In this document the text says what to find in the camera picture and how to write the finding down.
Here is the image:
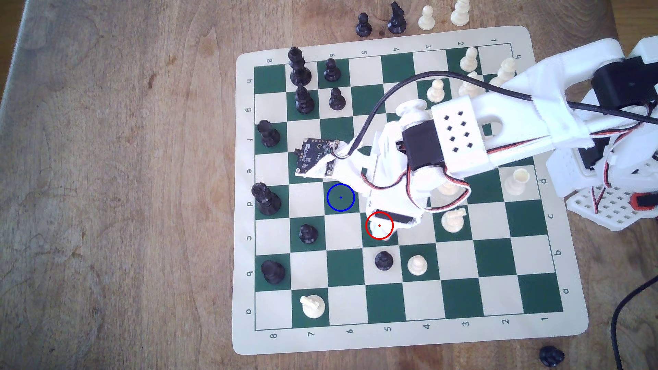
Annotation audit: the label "white cloth tape wrap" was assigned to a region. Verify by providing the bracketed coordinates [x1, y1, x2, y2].
[529, 54, 587, 150]

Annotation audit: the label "white chess queen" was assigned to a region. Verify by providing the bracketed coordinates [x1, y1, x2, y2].
[437, 177, 463, 197]

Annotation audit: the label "black chess rook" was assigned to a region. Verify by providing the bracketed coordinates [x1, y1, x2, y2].
[256, 120, 281, 148]
[260, 259, 287, 285]

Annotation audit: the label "green white chess mat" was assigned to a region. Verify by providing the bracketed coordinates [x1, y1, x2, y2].
[231, 26, 589, 355]

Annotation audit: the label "white chess rook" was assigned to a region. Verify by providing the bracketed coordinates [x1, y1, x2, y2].
[504, 168, 531, 196]

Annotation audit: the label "black chess king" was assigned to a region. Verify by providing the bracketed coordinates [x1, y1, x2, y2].
[288, 46, 313, 87]

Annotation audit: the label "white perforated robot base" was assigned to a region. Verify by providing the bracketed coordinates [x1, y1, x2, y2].
[565, 186, 658, 232]

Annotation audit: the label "black camera circuit board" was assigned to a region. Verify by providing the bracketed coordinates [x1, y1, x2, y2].
[294, 138, 336, 176]

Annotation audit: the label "red white black servo wires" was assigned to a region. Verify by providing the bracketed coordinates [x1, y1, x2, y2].
[360, 131, 658, 214]

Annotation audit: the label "red black base clamp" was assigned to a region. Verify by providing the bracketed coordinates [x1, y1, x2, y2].
[631, 192, 658, 211]

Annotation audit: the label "black chess queen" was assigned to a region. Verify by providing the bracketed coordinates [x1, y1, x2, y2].
[251, 182, 282, 216]

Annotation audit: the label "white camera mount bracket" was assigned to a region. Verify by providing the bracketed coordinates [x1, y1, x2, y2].
[295, 141, 373, 181]

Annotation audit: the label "white chess knight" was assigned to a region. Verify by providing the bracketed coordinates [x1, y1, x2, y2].
[300, 294, 326, 318]
[441, 207, 468, 234]

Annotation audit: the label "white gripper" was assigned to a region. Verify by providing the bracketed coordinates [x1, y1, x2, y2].
[360, 119, 457, 230]

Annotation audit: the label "white chess bishop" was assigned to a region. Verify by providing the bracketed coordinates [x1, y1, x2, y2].
[451, 0, 471, 27]
[488, 57, 517, 87]

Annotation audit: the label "black chess bishop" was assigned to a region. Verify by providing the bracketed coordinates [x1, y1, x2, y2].
[294, 86, 315, 115]

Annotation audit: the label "thin black cable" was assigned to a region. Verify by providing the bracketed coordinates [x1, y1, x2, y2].
[611, 275, 658, 370]

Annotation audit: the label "black chess knight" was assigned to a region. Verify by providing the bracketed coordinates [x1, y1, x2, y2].
[539, 345, 565, 368]
[387, 1, 408, 35]

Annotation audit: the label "black camera cable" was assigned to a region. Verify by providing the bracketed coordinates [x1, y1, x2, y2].
[331, 71, 658, 157]

